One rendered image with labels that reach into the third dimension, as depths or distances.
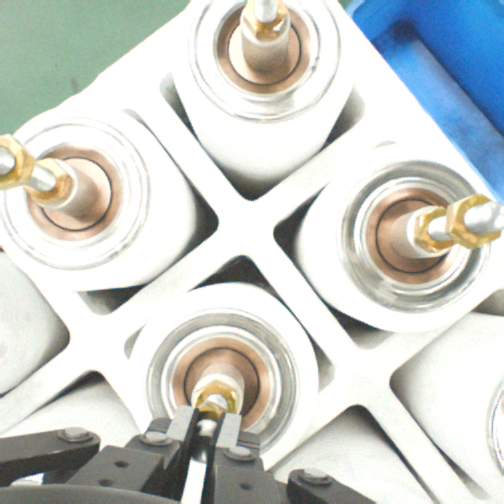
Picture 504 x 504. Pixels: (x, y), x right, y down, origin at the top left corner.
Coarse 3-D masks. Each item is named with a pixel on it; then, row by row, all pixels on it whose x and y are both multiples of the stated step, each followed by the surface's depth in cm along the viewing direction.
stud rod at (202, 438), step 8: (216, 400) 20; (224, 400) 21; (200, 424) 17; (208, 424) 17; (216, 424) 17; (200, 432) 16; (208, 432) 16; (200, 440) 16; (208, 440) 16; (192, 448) 16; (200, 448) 16; (208, 448) 16; (192, 456) 16; (200, 456) 16
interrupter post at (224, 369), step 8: (208, 368) 25; (216, 368) 24; (224, 368) 24; (232, 368) 25; (208, 376) 22; (216, 376) 22; (224, 376) 22; (232, 376) 23; (240, 376) 25; (200, 384) 22; (232, 384) 22; (240, 384) 23; (240, 392) 22; (192, 400) 22; (240, 400) 22; (240, 408) 22
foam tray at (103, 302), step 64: (128, 64) 33; (384, 64) 33; (192, 128) 44; (384, 128) 33; (320, 192) 37; (192, 256) 33; (256, 256) 33; (64, 320) 33; (128, 320) 32; (320, 320) 32; (64, 384) 32; (320, 384) 34; (384, 384) 32
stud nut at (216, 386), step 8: (208, 384) 22; (216, 384) 21; (224, 384) 22; (200, 392) 21; (208, 392) 21; (216, 392) 21; (224, 392) 21; (232, 392) 21; (200, 400) 21; (232, 400) 21; (232, 408) 21
